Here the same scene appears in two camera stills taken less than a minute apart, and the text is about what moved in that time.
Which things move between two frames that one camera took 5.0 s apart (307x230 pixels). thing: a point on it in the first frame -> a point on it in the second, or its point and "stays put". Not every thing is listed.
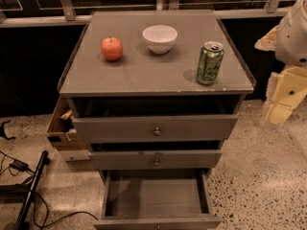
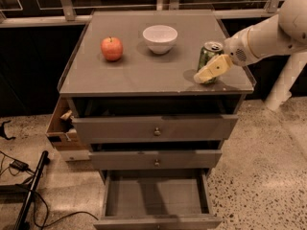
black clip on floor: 2,132 stays put
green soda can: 210,61 stays put
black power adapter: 19,166 stays put
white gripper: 293,38 -> 237,51
